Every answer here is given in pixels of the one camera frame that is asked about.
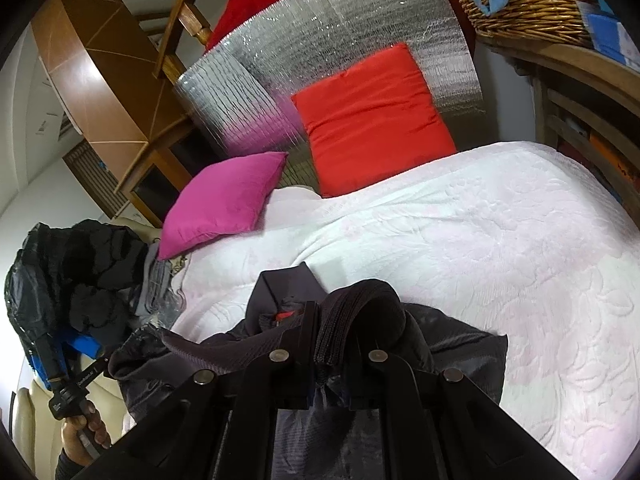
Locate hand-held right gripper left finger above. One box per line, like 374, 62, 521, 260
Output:
102, 301, 321, 480

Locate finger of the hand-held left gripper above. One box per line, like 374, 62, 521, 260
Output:
27, 327, 69, 394
68, 333, 104, 359

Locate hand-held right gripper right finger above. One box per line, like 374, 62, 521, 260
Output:
349, 350, 569, 480

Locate dark grey puffer jacket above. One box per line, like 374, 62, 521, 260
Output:
107, 262, 509, 480

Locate person's left forearm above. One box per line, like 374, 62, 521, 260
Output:
54, 452, 92, 480

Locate pile of dark clothes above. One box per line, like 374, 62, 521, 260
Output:
5, 219, 152, 356

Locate grey clothes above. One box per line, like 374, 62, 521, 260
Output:
132, 244, 187, 324

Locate person's left hand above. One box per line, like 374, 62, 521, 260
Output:
60, 403, 114, 465

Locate magenta pillow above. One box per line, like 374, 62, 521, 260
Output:
157, 151, 290, 261

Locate white pink bedspread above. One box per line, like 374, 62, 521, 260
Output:
172, 140, 640, 480

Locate red-orange pillow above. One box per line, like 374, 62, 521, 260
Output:
291, 43, 459, 199

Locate wooden cabinet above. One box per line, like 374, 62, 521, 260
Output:
31, 0, 197, 227

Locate silver foil insulation sheet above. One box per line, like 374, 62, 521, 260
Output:
173, 0, 486, 196

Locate wooden chair with wicker seat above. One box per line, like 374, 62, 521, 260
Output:
152, 0, 252, 81

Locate wooden shelf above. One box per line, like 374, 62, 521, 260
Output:
474, 35, 640, 213

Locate blue box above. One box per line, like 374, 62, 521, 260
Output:
584, 12, 640, 69

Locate wall ventilation grille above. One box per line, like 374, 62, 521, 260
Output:
62, 140, 132, 219

